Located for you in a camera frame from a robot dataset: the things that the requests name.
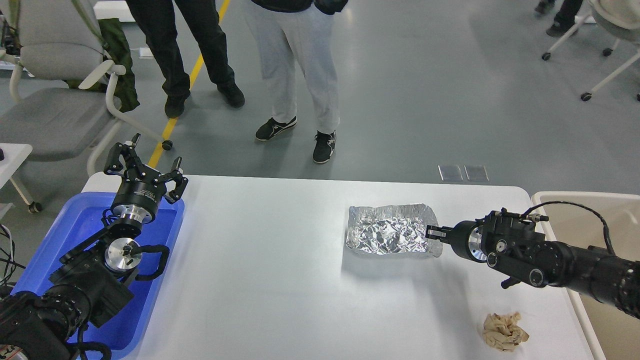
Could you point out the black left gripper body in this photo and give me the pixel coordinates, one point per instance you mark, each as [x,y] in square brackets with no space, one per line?
[138,200]

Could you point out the crumpled brown paper ball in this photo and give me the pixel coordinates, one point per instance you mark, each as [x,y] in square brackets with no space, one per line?
[503,333]

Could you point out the metal floor plate right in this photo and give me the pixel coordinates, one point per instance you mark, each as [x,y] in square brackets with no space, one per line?
[476,173]

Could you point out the white side table left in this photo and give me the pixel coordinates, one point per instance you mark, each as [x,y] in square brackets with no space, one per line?
[14,154]

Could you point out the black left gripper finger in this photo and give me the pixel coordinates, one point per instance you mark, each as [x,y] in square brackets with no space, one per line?
[177,176]
[123,161]

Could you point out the metal floor plate left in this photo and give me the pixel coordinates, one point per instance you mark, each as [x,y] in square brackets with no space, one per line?
[450,173]

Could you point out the grey office chair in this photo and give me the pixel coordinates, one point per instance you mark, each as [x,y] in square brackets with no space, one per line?
[63,89]

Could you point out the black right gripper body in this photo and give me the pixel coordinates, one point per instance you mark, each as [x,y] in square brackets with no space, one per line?
[465,239]

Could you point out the green bag on chair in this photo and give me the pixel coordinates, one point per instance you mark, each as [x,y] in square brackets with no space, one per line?
[113,40]

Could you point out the person in black right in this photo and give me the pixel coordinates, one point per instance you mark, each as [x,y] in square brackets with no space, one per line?
[564,19]

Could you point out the white chair at right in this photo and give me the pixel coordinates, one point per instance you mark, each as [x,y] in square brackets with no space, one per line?
[621,19]

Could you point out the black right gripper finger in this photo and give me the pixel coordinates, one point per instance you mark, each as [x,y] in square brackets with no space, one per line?
[435,230]
[442,238]

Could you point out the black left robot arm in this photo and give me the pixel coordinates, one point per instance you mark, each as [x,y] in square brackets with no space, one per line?
[92,285]

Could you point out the beige plastic bin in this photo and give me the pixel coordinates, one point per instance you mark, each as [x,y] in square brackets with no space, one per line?
[573,219]

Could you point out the aluminium foil sheet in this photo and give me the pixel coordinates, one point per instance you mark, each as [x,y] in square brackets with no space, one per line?
[392,230]

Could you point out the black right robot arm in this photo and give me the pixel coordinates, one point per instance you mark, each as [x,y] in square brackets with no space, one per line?
[509,243]

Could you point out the person in grey sweatpants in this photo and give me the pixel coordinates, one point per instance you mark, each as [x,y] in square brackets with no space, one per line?
[292,34]

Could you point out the metal floor plate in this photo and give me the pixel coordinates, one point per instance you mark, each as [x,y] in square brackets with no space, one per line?
[450,173]
[476,173]

